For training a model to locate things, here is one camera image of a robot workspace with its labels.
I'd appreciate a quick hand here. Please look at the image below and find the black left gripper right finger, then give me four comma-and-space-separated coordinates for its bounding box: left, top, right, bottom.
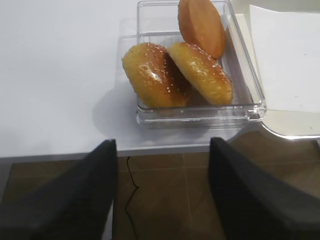
208, 137, 320, 240

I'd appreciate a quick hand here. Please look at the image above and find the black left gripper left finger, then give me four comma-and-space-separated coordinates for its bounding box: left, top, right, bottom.
0, 139, 118, 240

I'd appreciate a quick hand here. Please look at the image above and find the metal serving tray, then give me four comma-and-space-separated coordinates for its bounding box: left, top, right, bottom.
231, 0, 320, 140

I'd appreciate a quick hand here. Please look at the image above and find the sesame top bun right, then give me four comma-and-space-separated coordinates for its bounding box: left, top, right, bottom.
167, 42, 233, 105

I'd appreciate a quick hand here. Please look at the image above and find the sesame bun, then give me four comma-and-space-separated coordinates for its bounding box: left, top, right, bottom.
167, 42, 233, 105
122, 42, 193, 108

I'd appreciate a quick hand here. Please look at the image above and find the sesame top bun left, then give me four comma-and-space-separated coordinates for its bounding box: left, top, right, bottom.
122, 42, 193, 108

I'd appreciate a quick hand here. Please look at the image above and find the white paper sheet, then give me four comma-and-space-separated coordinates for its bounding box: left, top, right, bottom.
249, 5, 320, 113

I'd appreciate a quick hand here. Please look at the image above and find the plain orange bottom bun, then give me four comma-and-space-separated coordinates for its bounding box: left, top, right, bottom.
177, 0, 226, 59

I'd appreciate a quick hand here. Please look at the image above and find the clear plastic bun container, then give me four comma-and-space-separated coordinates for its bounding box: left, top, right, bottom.
136, 0, 267, 126

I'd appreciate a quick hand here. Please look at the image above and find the thin black floor cable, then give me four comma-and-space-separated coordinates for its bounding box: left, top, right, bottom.
124, 156, 140, 240

